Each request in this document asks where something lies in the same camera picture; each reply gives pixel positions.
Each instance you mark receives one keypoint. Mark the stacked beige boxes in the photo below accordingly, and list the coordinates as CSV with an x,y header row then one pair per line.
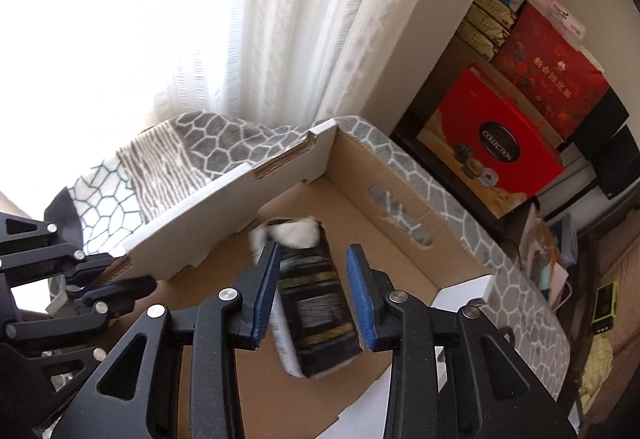
x,y
486,26

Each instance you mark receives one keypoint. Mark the black speaker box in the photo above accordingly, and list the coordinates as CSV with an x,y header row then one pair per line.
x,y
606,142

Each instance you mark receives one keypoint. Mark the black tissue pack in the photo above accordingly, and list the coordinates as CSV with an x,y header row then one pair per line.
x,y
310,320

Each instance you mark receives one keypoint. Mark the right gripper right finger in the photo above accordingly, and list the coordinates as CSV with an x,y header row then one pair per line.
x,y
454,374

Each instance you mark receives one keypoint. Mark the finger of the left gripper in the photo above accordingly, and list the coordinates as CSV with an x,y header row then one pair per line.
x,y
33,250
46,361

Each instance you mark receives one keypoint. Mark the white sheer curtain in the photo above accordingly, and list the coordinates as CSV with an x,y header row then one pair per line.
x,y
296,61

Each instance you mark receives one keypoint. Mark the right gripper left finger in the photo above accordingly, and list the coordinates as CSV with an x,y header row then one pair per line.
x,y
134,393

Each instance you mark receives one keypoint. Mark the yellow green small device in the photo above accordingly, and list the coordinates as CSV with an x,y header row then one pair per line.
x,y
605,308

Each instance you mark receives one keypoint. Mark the grey patterned blanket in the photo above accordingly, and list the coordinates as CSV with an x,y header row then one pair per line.
x,y
173,159

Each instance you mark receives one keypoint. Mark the cardboard box tray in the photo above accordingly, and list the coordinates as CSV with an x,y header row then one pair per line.
x,y
197,247

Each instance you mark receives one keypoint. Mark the red collection gift box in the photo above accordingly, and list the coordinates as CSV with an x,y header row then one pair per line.
x,y
489,143

